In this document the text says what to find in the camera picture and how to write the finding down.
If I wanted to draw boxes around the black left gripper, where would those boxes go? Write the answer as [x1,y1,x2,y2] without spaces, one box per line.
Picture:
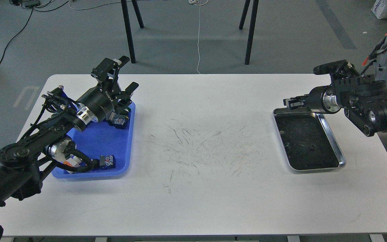
[77,56,139,123]

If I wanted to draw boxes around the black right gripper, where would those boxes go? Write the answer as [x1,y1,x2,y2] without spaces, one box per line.
[284,86,341,114]

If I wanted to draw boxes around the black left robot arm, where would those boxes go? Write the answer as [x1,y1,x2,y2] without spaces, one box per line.
[0,56,138,207]

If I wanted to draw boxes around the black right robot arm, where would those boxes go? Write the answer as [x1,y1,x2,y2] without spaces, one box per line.
[284,59,387,137]

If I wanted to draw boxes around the metal tray with black mat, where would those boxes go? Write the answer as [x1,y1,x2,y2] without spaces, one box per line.
[273,108,346,172]

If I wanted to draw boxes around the blue plastic tray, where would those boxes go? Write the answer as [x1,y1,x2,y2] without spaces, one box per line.
[52,103,136,179]

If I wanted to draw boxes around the black table leg pair left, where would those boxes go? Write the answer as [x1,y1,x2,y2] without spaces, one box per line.
[120,0,144,64]

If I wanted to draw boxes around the black table leg pair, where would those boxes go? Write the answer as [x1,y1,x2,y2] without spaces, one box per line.
[239,0,259,65]
[120,0,144,64]

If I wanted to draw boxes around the black table leg pair right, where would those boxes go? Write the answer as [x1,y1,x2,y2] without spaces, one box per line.
[239,0,259,65]

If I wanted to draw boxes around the black power adapter on floor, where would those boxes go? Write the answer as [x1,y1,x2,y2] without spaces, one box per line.
[9,0,41,9]

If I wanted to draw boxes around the white cardboard box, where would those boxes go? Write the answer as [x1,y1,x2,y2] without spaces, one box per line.
[371,0,387,19]

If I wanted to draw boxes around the green push button switch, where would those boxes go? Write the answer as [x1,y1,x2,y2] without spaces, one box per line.
[107,107,131,130]

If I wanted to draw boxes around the red push button switch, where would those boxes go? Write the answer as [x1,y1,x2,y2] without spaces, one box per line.
[95,155,116,170]

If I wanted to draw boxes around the orange white switch module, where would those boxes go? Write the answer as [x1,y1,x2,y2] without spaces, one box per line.
[63,158,80,167]

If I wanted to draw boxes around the black cable on floor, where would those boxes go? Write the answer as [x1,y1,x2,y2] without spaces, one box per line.
[0,0,70,83]

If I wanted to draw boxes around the white cable on floor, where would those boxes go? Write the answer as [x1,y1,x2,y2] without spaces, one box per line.
[189,0,209,75]

